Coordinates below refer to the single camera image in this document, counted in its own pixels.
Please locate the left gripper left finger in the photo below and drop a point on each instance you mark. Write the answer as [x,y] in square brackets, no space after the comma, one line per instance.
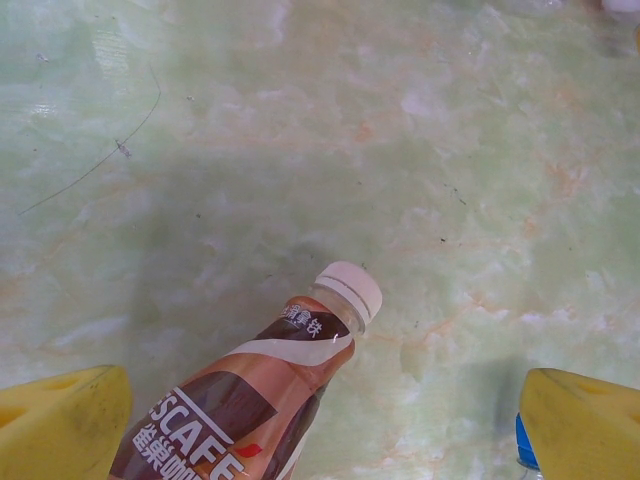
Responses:
[60,425]

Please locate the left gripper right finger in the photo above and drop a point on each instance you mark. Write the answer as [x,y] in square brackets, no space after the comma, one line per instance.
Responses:
[585,430]

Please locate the blue cap red flower bottle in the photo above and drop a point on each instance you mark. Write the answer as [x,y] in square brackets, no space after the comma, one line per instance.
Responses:
[524,445]

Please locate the brown coffee bottle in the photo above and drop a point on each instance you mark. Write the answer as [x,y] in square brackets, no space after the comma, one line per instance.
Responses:
[240,400]

